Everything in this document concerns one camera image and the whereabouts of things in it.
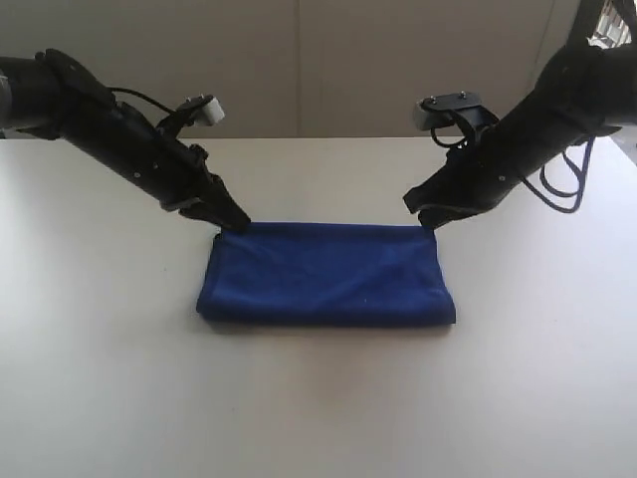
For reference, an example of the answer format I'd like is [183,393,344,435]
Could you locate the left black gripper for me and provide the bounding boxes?
[106,107,251,231]

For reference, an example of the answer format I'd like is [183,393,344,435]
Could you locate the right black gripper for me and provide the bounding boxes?
[403,126,557,230]

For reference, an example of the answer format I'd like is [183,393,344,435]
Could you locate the blue towel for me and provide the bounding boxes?
[196,222,456,329]

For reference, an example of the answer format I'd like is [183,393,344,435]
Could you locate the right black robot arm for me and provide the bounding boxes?
[403,40,636,229]

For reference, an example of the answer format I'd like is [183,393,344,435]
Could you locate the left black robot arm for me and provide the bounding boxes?
[1,49,251,232]

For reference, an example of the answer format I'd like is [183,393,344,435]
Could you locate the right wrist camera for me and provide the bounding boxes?
[412,91,482,131]

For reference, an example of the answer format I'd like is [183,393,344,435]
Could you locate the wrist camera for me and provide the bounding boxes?
[412,91,482,131]
[175,95,226,126]

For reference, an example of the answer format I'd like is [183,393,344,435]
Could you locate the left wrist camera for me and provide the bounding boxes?
[175,95,226,126]

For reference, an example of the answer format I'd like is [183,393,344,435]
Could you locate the left black camera cable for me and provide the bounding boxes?
[106,87,175,120]

